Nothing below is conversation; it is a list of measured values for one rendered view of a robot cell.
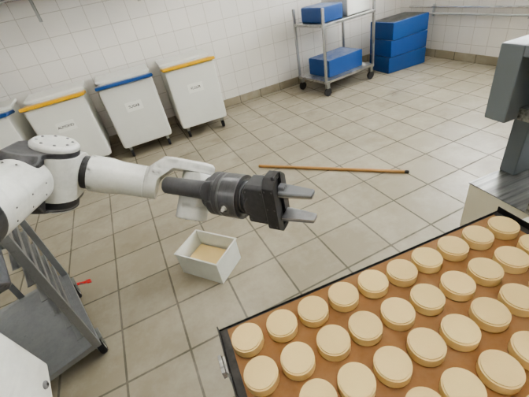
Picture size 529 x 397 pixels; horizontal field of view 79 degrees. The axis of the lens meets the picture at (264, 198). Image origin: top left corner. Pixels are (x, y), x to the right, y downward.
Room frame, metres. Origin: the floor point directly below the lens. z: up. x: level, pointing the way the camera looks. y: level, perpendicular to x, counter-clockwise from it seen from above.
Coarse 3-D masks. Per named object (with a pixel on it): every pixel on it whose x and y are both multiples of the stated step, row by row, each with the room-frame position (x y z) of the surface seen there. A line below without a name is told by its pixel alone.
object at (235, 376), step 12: (504, 216) 0.45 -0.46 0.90; (456, 228) 0.44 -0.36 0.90; (528, 228) 0.40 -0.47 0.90; (432, 240) 0.42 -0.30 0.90; (372, 264) 0.39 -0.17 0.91; (348, 276) 0.38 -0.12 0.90; (288, 300) 0.35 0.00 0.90; (264, 312) 0.34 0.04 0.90; (228, 336) 0.31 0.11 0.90; (228, 348) 0.29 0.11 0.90; (228, 360) 0.27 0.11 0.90; (228, 372) 0.25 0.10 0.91; (240, 384) 0.23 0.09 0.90; (240, 396) 0.22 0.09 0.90
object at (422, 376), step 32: (480, 224) 0.44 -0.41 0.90; (480, 256) 0.36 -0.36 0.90; (480, 288) 0.30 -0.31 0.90; (256, 320) 0.33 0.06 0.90; (416, 320) 0.27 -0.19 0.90; (512, 320) 0.24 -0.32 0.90; (352, 352) 0.24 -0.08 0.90; (448, 352) 0.22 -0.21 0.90; (480, 352) 0.21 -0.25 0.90; (288, 384) 0.22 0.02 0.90; (384, 384) 0.19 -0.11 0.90; (416, 384) 0.18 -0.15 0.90
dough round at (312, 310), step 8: (312, 296) 0.34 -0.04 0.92; (304, 304) 0.33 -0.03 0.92; (312, 304) 0.32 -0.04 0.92; (320, 304) 0.32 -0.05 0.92; (304, 312) 0.31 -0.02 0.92; (312, 312) 0.31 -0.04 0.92; (320, 312) 0.31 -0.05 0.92; (328, 312) 0.31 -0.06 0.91; (304, 320) 0.30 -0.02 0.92; (312, 320) 0.30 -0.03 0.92; (320, 320) 0.29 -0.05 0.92
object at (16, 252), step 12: (12, 240) 0.92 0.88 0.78; (12, 252) 0.90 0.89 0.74; (24, 264) 0.91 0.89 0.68; (36, 276) 0.91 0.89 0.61; (48, 288) 0.91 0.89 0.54; (60, 300) 0.91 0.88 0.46; (72, 312) 0.92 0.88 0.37; (84, 324) 0.92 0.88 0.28; (84, 336) 0.90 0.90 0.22; (96, 336) 0.94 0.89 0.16
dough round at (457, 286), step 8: (448, 272) 0.33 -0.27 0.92; (456, 272) 0.33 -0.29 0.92; (440, 280) 0.32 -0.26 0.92; (448, 280) 0.31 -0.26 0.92; (456, 280) 0.31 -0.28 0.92; (464, 280) 0.31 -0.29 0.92; (472, 280) 0.31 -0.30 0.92; (440, 288) 0.31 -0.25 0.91; (448, 288) 0.30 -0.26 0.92; (456, 288) 0.30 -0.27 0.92; (464, 288) 0.29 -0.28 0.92; (472, 288) 0.29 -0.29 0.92; (448, 296) 0.30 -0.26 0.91; (456, 296) 0.29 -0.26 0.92; (464, 296) 0.28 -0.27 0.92; (472, 296) 0.29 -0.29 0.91
